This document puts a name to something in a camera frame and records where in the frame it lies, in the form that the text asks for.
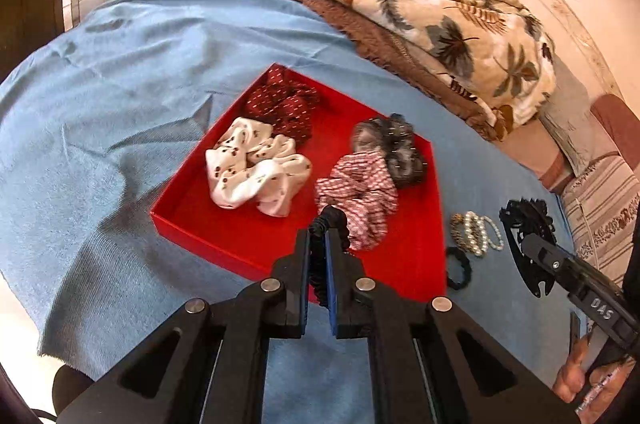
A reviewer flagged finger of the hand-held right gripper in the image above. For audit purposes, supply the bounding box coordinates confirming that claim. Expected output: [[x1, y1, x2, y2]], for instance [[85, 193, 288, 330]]
[[520, 235, 573, 286]]

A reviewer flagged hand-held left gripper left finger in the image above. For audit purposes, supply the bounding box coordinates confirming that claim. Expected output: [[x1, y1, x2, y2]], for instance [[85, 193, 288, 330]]
[[56, 228, 312, 424]]

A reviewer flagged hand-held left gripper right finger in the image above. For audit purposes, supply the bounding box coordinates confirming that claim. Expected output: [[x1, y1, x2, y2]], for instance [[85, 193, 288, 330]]
[[324, 229, 582, 424]]

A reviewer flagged black lace hair clip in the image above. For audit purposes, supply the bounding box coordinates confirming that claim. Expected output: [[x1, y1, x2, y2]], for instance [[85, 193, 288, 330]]
[[499, 198, 557, 297]]

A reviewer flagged black spiral hair tie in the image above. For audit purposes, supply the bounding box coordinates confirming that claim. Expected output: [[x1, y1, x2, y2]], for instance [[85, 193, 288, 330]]
[[307, 204, 351, 305]]

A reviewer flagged red shallow tray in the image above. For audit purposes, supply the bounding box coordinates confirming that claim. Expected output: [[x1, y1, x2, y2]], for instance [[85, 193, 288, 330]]
[[150, 63, 448, 305]]

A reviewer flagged person's right hand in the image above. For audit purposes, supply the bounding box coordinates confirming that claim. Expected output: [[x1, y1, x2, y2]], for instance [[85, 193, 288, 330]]
[[552, 311, 637, 416]]

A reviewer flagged striped cushion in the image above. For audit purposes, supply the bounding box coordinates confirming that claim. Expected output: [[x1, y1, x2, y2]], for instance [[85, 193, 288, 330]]
[[560, 154, 640, 290]]

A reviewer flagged red white checked scrunchie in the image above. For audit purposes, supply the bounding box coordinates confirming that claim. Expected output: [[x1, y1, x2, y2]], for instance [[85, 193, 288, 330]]
[[314, 151, 400, 251]]

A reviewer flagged white cherry print scrunchie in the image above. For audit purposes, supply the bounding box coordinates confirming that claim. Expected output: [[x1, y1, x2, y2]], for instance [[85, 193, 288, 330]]
[[205, 116, 313, 218]]

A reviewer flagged grey pillow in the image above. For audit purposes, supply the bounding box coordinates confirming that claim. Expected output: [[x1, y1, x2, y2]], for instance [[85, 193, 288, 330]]
[[540, 54, 618, 177]]

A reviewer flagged dark grey dotted scrunchie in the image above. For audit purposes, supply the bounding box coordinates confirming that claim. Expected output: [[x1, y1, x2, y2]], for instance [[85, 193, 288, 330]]
[[352, 114, 428, 191]]

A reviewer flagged dark red dotted scrunchie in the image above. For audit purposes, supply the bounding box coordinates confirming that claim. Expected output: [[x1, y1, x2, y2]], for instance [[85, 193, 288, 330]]
[[243, 68, 321, 142]]

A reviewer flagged blue cloth sheet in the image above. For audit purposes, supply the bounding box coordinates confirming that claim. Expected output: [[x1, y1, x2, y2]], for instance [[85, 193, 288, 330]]
[[0, 0, 576, 424]]

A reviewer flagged pearl bead bracelet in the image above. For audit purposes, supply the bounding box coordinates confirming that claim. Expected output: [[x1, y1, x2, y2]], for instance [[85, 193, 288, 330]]
[[481, 215, 505, 254], [462, 211, 489, 258]]

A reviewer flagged black fabric hair tie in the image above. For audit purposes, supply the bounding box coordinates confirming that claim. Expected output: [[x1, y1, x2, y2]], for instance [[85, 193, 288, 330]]
[[444, 246, 474, 291]]

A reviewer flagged leopard pattern bracelet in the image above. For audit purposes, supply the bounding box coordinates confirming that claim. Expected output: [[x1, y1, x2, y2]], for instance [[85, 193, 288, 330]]
[[449, 213, 473, 255]]

